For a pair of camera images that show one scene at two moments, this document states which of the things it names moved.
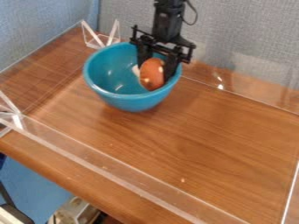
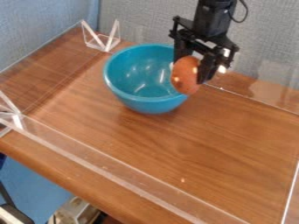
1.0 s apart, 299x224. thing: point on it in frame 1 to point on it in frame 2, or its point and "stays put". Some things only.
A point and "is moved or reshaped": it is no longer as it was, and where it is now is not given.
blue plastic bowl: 114,85 is moved or reshaped
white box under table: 77,212 stays put
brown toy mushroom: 149,72 to 184,74
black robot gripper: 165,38 to 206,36
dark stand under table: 24,218 stays put
